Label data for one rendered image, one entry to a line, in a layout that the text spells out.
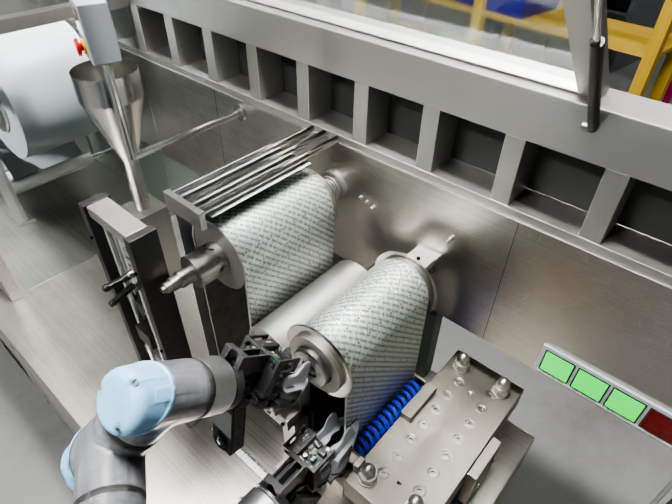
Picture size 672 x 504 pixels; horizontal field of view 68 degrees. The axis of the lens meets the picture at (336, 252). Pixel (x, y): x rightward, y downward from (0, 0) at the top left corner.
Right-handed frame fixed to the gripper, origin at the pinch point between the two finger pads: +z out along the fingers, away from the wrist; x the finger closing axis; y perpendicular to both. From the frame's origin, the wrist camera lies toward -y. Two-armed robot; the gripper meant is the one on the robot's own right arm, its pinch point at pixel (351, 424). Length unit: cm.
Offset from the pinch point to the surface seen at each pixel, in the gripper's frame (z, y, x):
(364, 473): -4.6, -2.5, -6.9
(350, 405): -1.0, 7.6, -0.3
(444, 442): 11.9, -6.2, -13.7
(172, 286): -12.3, 24.8, 30.2
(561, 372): 29.4, 8.8, -25.1
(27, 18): 5, 50, 102
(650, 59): 315, -22, 28
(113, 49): 2, 54, 57
